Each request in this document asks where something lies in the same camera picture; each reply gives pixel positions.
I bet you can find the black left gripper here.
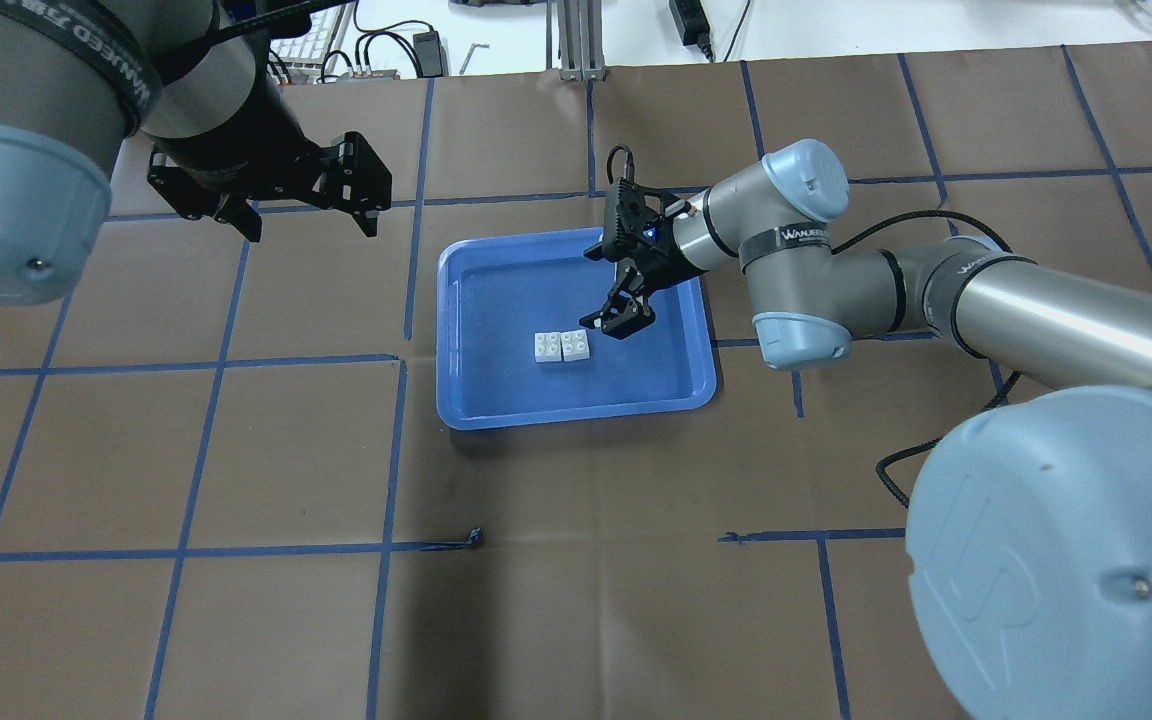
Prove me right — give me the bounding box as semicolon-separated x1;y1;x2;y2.
146;94;393;243

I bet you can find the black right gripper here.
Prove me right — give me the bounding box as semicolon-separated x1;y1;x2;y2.
579;179;698;340

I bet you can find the white block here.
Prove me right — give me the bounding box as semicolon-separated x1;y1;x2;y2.
532;331;564;363
559;328;591;363

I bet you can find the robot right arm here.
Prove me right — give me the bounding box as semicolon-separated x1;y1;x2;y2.
581;138;1152;719

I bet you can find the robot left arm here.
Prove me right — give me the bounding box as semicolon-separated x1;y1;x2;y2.
0;1;392;306

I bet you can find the blue plastic tray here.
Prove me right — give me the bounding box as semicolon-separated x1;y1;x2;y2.
435;228;718;430

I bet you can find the white keyboard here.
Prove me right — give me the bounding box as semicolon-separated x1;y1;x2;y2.
271;6;343;69

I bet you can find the black power adapter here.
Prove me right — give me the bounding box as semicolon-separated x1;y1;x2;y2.
667;0;717;63

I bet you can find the aluminium frame post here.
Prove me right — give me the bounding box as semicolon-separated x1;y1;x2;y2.
553;1;607;82

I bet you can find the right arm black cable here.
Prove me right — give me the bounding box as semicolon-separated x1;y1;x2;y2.
831;209;1022;513

